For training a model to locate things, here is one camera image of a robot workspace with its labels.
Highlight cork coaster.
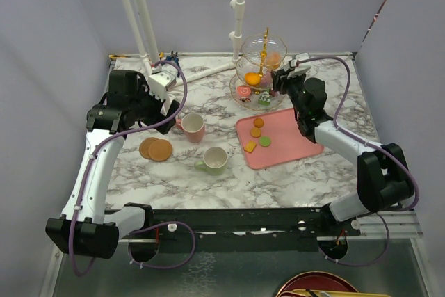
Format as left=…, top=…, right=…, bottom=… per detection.
left=148, top=139, right=173, bottom=162
left=139, top=137, right=158, bottom=159

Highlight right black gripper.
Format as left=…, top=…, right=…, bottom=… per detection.
left=273, top=66, right=307, bottom=117

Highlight pink serving tray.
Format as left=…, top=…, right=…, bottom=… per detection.
left=236, top=108, right=324, bottom=170

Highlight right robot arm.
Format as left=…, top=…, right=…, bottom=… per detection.
left=271, top=66, right=415, bottom=235

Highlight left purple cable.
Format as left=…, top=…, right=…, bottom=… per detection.
left=70, top=60, right=196, bottom=277

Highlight toy green macaron lower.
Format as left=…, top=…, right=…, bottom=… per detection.
left=259, top=136, right=271, bottom=147

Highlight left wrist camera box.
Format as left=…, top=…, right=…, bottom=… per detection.
left=147, top=72, right=177, bottom=102

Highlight toy green cake slice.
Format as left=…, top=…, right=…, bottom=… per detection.
left=258, top=91, right=271, bottom=106

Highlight toy orange egg tart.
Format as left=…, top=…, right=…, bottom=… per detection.
left=244, top=72, right=261, bottom=86

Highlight toy yellow cracker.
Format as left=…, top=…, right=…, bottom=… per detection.
left=244, top=141, right=257, bottom=153

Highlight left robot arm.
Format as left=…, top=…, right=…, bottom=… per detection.
left=45, top=70, right=183, bottom=259

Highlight toy brown chip cookie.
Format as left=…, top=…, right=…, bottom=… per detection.
left=254, top=118, right=264, bottom=128

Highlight toy bread bun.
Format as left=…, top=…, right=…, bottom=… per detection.
left=266, top=52, right=282, bottom=70

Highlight pink mug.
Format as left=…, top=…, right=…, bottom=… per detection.
left=176, top=113, right=205, bottom=143

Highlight toy purple cake slice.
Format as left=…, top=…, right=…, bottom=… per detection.
left=270, top=89, right=279, bottom=97

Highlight three-tier glass dessert stand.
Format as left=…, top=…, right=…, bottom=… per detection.
left=229, top=28, right=287, bottom=112

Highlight yellow-handled tool at wall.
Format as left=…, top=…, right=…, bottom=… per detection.
left=108, top=54, right=139, bottom=60

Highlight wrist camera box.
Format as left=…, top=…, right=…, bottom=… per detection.
left=287, top=56, right=312, bottom=79
left=147, top=72, right=177, bottom=102

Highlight toy orange round cookie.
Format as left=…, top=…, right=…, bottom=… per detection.
left=250, top=127, right=261, bottom=138

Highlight blue-handled pliers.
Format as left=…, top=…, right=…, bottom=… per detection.
left=165, top=51, right=180, bottom=68

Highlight white pvc pipe frame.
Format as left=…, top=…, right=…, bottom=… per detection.
left=122, top=0, right=245, bottom=81

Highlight red round tray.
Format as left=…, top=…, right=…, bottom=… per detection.
left=275, top=271, right=358, bottom=296

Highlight green mug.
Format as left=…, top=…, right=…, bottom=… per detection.
left=194, top=146, right=228, bottom=176

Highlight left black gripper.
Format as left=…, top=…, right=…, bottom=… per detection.
left=129, top=79, right=179, bottom=134

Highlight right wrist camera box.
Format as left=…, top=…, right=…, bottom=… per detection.
left=287, top=56, right=312, bottom=79

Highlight aluminium rail base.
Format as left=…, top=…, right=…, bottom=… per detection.
left=55, top=206, right=423, bottom=244

